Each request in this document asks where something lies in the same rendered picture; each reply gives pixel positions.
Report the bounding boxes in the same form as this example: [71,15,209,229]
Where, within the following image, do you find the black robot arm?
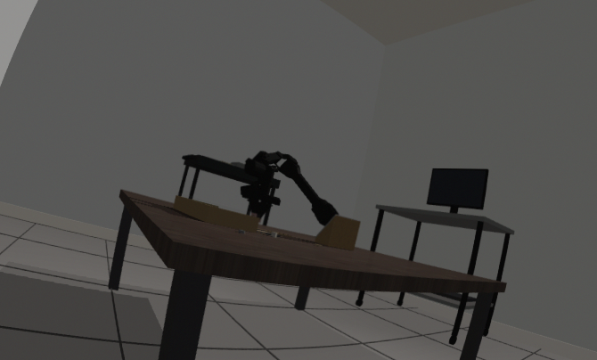
[241,151,339,225]

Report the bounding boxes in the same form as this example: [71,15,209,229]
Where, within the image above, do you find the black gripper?
[242,179,281,219]

